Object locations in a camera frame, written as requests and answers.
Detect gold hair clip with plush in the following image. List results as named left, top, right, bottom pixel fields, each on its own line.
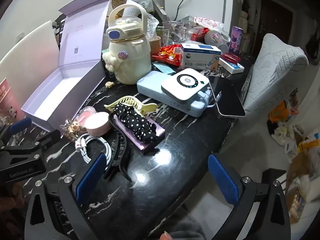
left=59, top=119, right=83, bottom=140

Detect lavender gift box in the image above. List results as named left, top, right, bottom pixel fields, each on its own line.
left=21, top=0, right=112, bottom=132

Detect black smartphone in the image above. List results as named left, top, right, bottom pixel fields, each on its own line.
left=207, top=76, right=246, bottom=118

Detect clear glass mug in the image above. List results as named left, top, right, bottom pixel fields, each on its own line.
left=164, top=21, right=188, bottom=45

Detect orange plastic bag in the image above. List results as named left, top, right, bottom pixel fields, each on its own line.
left=269, top=100, right=290, bottom=120

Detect clear cup with pink print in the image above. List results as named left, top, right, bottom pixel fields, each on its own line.
left=204, top=29, right=230, bottom=53

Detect purple drink can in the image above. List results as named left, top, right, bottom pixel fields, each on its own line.
left=229, top=26, right=244, bottom=53

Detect white charging cable coil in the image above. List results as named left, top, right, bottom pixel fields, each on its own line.
left=74, top=134, right=112, bottom=164

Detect small white blue box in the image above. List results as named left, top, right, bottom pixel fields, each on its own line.
left=218, top=57, right=245, bottom=74

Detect pink blush compact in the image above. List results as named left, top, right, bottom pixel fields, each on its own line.
left=76, top=107, right=97, bottom=125

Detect purple rectangular case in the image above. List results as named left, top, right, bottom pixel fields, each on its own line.
left=109, top=112, right=166, bottom=157

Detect white refrigerator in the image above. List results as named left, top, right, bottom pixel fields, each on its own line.
left=164, top=0, right=240, bottom=34

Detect black large hair claw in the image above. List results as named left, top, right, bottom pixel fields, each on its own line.
left=105, top=115, right=133, bottom=183

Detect light blue power bank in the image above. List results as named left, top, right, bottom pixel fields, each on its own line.
left=137, top=70, right=215, bottom=117

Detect chair with white quilted cover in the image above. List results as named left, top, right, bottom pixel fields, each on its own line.
left=241, top=33, right=309, bottom=113

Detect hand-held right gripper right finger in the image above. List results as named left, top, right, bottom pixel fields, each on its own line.
left=207, top=153, right=293, bottom=240

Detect pink round powder puff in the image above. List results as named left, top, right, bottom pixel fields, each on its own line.
left=84, top=112, right=111, bottom=136

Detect cream hair claw clip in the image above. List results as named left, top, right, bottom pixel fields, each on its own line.
left=104, top=95, right=158, bottom=117

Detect black snack bag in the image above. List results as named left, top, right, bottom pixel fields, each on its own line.
left=51, top=15, right=67, bottom=50

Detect red rimmed container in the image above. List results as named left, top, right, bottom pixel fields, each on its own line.
left=221, top=52, right=242, bottom=63

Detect white short cable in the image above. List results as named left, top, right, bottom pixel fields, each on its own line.
left=199, top=90, right=223, bottom=108

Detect dark wooden door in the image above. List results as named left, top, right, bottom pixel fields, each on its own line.
left=260, top=0, right=294, bottom=55

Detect white foam board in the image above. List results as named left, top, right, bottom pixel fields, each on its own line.
left=0, top=20, right=60, bottom=83

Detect person's left hand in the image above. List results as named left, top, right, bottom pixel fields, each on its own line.
left=0, top=183, right=25, bottom=214

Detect pink paper cup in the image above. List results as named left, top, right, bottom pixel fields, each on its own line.
left=0, top=78, right=25, bottom=123

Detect white mini printer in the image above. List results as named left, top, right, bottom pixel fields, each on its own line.
left=161, top=68, right=210, bottom=102

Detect white pink printed package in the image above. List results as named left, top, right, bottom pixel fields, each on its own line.
left=194, top=16, right=224, bottom=30

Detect person's grey clothing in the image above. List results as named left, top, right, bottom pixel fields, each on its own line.
left=160, top=217, right=208, bottom=240

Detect grey foil pouch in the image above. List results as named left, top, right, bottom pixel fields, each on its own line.
left=139, top=0, right=153, bottom=13

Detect white plastic bags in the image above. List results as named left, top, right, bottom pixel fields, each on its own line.
left=271, top=122, right=305, bottom=147

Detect cream water bottle with handle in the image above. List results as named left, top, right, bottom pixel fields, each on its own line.
left=102, top=4, right=152, bottom=85

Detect black polka dot hair accessory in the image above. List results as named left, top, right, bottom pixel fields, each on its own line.
left=113, top=103, right=157, bottom=143

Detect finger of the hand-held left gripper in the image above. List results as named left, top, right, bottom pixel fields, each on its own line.
left=0, top=129, right=62, bottom=158
left=0, top=117, right=33, bottom=144

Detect red snack packet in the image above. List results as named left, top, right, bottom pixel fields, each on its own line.
left=151, top=44, right=187, bottom=67

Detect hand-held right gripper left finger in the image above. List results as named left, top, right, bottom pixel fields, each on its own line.
left=24, top=152, right=108, bottom=240

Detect cardboard box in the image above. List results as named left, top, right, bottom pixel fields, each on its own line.
left=285, top=152, right=320, bottom=223

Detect clear plastic bag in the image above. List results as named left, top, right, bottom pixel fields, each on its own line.
left=146, top=12, right=160, bottom=40

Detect white and blue medicine box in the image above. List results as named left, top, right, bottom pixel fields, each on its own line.
left=180, top=43, right=222, bottom=70

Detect printed paper leaflet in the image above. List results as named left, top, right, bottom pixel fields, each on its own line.
left=124, top=0, right=145, bottom=18

